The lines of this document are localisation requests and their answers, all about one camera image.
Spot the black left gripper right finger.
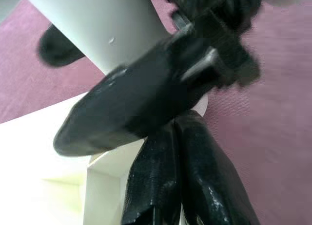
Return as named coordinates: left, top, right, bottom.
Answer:
left=174, top=110, right=261, bottom=225

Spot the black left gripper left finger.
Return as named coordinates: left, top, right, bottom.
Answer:
left=121, top=124, right=182, bottom=225

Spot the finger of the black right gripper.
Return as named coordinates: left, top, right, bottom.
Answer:
left=53, top=35, right=213, bottom=157
left=38, top=22, right=86, bottom=67

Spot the mauve cloth with white stripes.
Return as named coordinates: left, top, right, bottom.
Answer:
left=0, top=0, right=312, bottom=225

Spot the white plastic table leg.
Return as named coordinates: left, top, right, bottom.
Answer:
left=19, top=0, right=171, bottom=76

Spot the white plastic children table top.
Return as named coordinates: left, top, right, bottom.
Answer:
left=0, top=90, right=209, bottom=225

